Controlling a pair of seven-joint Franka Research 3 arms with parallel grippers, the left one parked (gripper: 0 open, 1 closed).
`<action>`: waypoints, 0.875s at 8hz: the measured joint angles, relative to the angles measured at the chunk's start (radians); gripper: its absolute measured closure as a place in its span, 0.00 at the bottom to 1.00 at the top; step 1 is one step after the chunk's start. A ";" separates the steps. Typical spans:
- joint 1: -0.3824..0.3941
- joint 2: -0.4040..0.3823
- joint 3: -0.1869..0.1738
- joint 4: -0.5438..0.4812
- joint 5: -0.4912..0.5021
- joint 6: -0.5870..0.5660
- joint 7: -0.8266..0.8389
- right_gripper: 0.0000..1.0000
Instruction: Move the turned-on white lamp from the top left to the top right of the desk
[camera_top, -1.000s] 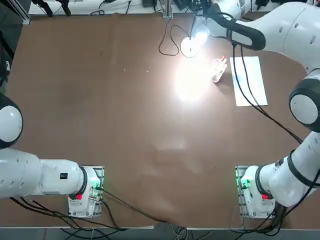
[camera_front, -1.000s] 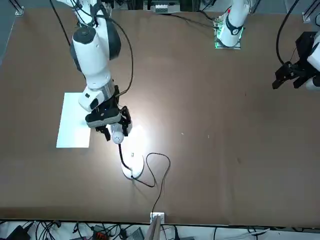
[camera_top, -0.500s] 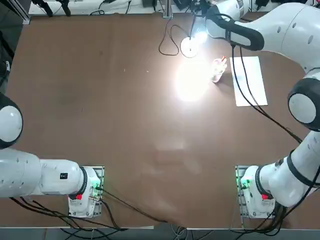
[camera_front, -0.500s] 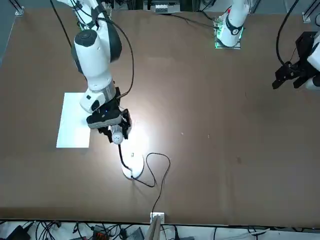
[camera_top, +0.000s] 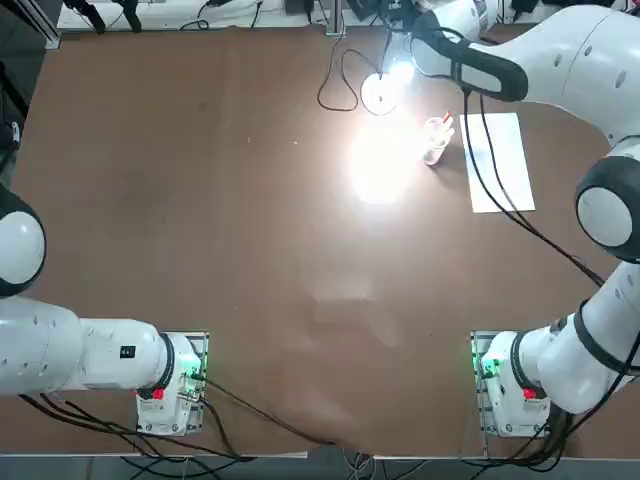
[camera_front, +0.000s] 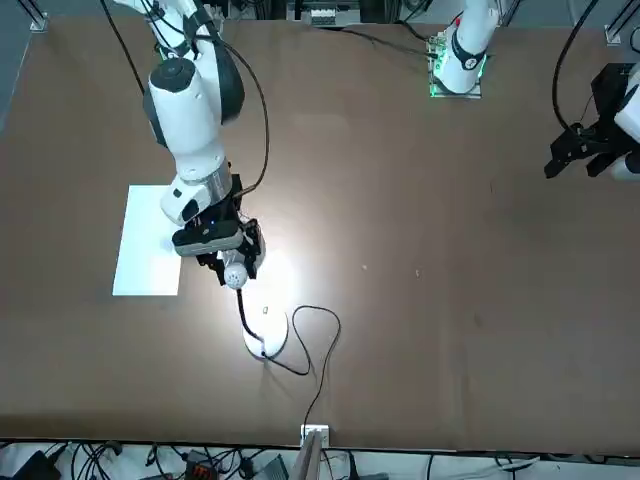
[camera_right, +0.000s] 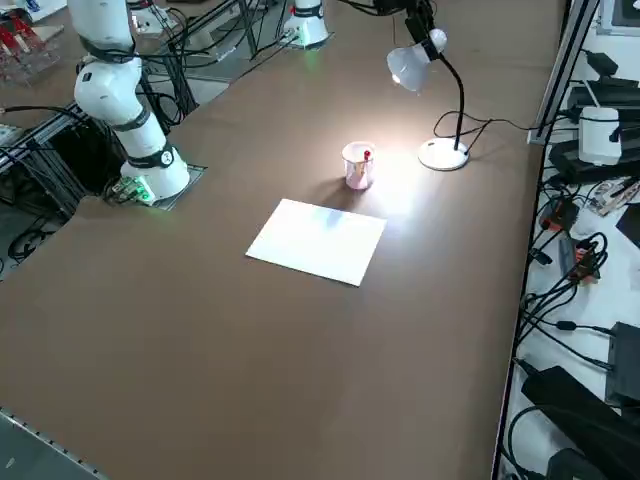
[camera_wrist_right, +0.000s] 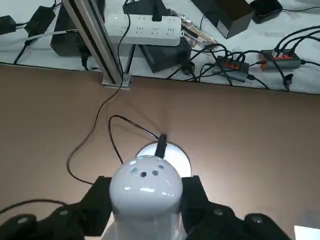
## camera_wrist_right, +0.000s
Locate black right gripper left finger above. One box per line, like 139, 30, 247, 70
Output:
0, 176, 112, 240

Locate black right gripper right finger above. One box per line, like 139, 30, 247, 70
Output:
179, 175, 293, 240

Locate white desk lamp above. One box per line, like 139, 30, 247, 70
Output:
99, 134, 193, 240

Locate white paper sheet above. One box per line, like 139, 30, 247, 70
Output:
293, 224, 320, 240

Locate grey usb hub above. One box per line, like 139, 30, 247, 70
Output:
259, 49, 303, 73
215, 55, 251, 83

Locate black ribbed box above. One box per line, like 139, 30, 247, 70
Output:
139, 38, 193, 74

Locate black tower box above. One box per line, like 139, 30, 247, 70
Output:
49, 3, 89, 57

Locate colourful snack packet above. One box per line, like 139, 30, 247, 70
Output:
180, 14, 219, 49

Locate white power strip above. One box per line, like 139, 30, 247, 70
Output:
104, 13, 183, 48

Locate black rectangular box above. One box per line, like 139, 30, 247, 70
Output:
191, 0, 255, 40

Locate black power adapter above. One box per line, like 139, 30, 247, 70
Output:
24, 5, 57, 38

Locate small black adapter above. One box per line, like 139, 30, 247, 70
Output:
0, 15, 17, 35

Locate black plug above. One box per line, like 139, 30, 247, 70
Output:
151, 0, 163, 23

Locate glossy black device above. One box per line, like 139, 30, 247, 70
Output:
249, 0, 284, 25

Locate black flat adapter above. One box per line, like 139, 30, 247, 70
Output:
122, 0, 171, 15

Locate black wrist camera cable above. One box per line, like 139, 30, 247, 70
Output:
0, 198, 67, 215

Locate black lamp cable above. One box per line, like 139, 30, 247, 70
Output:
66, 13, 162, 186

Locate aluminium profile post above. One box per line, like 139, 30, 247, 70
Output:
62, 0, 132, 90

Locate white flat strap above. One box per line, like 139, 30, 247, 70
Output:
28, 29, 76, 40

